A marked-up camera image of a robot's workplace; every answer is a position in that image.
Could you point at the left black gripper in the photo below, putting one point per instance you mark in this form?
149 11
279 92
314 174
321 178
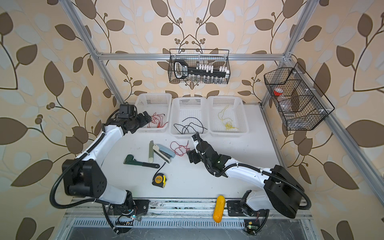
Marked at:
143 121

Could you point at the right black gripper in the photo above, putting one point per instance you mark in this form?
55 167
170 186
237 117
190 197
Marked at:
192 155

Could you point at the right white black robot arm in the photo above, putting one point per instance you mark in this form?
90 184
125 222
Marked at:
278 189

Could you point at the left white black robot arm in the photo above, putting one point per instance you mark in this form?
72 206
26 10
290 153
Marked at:
83 176

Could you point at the left white plastic basket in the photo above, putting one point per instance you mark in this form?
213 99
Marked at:
158 106

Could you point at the white plastic basket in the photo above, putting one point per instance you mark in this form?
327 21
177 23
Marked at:
227 117
158 106
189 115

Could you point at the green cylindrical marker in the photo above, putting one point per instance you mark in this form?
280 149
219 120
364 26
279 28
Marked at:
151 152

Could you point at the yellow black tape measure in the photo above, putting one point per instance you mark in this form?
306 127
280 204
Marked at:
159 180

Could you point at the middle white plastic basket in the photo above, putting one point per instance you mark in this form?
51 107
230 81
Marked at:
189 115

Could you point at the right white plastic basket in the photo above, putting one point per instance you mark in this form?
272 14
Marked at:
227 117

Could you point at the yellow corn toy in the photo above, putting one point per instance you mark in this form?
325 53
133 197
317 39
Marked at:
219 209

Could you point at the black socket tool set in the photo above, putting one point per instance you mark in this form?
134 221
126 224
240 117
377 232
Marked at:
182 71

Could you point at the red white item in basket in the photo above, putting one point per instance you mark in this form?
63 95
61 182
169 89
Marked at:
278 91

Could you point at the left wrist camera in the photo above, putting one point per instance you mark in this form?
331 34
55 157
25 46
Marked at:
126 111

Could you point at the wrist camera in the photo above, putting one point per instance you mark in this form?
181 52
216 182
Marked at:
126 111
196 140

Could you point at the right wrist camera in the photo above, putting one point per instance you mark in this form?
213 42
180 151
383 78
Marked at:
196 140

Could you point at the back black wire basket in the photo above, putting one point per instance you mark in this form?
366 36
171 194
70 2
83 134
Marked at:
215 57

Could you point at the side black wire basket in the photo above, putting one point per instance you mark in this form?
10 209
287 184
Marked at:
303 105

